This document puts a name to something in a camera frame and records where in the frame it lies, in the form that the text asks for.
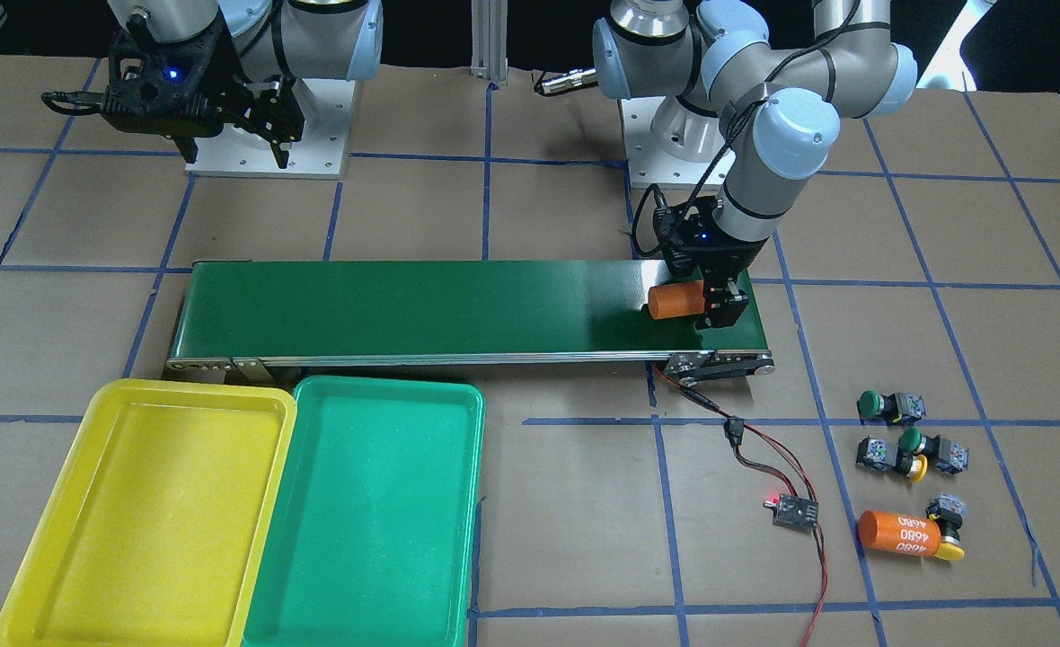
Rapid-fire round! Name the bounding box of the orange cylinder with 4680 print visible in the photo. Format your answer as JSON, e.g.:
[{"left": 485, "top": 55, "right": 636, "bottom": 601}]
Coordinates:
[{"left": 856, "top": 510, "right": 941, "bottom": 557}]

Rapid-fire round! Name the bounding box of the aluminium frame post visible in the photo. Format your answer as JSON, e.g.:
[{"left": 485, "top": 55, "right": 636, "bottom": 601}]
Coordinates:
[{"left": 470, "top": 0, "right": 508, "bottom": 86}]

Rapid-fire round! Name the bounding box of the green push button switch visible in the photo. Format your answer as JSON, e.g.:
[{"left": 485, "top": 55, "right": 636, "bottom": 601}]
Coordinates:
[
  {"left": 856, "top": 390, "right": 928, "bottom": 427},
  {"left": 898, "top": 427, "right": 970, "bottom": 474}
]

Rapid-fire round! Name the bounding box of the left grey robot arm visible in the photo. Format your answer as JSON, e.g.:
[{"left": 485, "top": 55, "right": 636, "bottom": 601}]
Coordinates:
[{"left": 591, "top": 1, "right": 917, "bottom": 329}]

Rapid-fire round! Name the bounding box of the plain orange cylinder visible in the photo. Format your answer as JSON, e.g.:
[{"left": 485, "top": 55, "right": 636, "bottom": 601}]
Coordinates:
[{"left": 646, "top": 281, "right": 706, "bottom": 320}]

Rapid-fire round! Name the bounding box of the green plastic tray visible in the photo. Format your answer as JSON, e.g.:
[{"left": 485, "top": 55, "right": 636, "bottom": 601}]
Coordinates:
[{"left": 243, "top": 375, "right": 485, "bottom": 646}]

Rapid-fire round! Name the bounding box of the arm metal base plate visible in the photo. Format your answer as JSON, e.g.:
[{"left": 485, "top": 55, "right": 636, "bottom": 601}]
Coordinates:
[
  {"left": 619, "top": 97, "right": 723, "bottom": 190},
  {"left": 186, "top": 78, "right": 360, "bottom": 181}
]

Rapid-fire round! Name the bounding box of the yellow plastic tray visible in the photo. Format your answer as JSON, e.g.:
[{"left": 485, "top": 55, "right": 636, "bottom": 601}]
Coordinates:
[{"left": 0, "top": 378, "right": 296, "bottom": 646}]

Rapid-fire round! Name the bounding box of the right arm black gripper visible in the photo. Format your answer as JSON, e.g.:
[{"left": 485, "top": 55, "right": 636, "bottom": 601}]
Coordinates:
[{"left": 99, "top": 16, "right": 305, "bottom": 171}]

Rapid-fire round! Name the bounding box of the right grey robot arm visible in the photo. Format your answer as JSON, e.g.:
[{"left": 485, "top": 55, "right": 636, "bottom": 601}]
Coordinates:
[{"left": 96, "top": 1, "right": 384, "bottom": 180}]

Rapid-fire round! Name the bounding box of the black sensor circuit board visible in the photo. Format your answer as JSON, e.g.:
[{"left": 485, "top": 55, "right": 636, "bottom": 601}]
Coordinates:
[{"left": 763, "top": 494, "right": 820, "bottom": 531}]

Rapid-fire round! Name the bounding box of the red and black sensor cable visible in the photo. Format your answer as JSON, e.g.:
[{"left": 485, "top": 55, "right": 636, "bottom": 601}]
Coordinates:
[{"left": 651, "top": 362, "right": 829, "bottom": 647}]

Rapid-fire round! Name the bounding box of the green conveyor belt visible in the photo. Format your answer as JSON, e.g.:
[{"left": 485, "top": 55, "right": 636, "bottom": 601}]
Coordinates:
[{"left": 167, "top": 261, "right": 775, "bottom": 385}]

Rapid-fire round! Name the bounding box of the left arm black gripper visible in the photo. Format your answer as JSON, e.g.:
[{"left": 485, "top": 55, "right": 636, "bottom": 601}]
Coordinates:
[{"left": 654, "top": 199, "right": 764, "bottom": 329}]

